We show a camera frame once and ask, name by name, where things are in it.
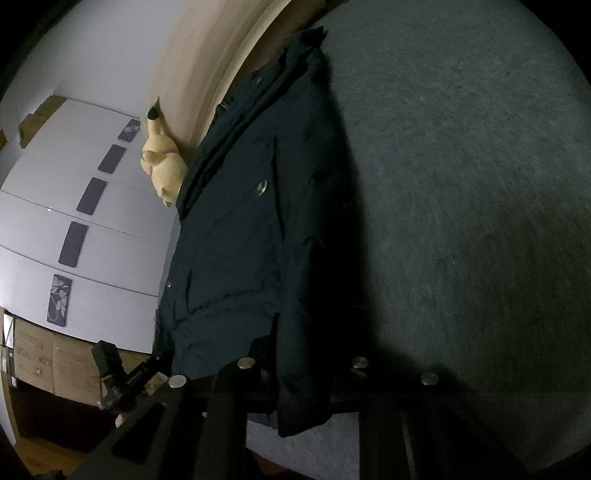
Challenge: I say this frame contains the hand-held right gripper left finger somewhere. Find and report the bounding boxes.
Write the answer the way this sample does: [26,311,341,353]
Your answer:
[65,338,279,480]

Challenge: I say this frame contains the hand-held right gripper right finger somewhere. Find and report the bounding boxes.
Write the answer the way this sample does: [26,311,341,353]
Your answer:
[332,353,542,480]

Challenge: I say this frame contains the dark zip-up jacket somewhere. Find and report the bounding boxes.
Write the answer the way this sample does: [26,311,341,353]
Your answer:
[154,25,370,439]

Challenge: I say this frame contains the white wardrobe with dark panels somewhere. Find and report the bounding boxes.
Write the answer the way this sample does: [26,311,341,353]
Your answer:
[0,95,183,356]

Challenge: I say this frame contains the yellow plush toy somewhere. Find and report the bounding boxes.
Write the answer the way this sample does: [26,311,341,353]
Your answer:
[140,104,189,208]

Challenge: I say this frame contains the bed with grey sheet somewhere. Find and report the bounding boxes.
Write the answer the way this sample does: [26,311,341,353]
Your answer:
[245,0,591,480]

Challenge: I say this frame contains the brown cardboard box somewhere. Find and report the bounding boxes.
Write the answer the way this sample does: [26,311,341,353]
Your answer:
[18,95,68,148]

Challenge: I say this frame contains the long beige pillow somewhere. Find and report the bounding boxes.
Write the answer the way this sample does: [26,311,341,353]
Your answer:
[159,0,333,148]

